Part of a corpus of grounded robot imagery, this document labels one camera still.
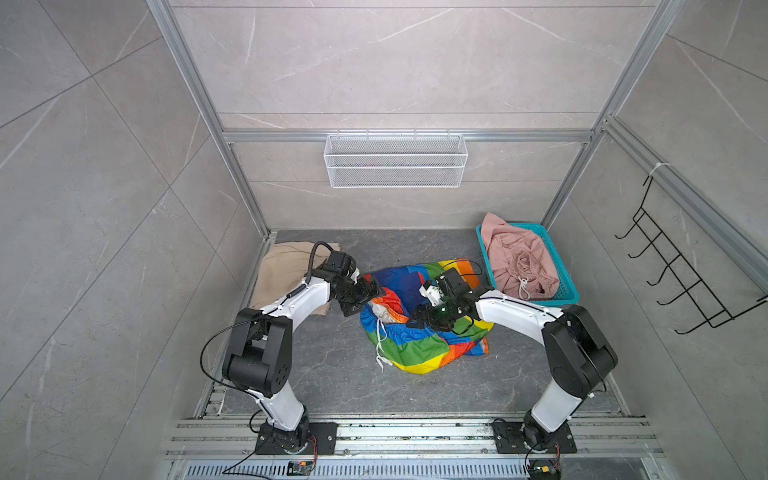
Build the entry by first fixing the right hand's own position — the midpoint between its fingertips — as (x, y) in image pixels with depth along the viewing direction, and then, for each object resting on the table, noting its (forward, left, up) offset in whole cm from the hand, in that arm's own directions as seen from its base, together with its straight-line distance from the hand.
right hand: (416, 322), depth 88 cm
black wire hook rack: (-11, -59, +26) cm, 66 cm away
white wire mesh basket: (+49, +3, +24) cm, 55 cm away
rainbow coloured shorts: (-8, -2, -1) cm, 8 cm away
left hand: (+8, +12, +4) cm, 15 cm away
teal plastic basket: (+8, -48, +2) cm, 49 cm away
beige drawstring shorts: (+26, +47, -3) cm, 54 cm away
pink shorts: (+22, -39, -2) cm, 45 cm away
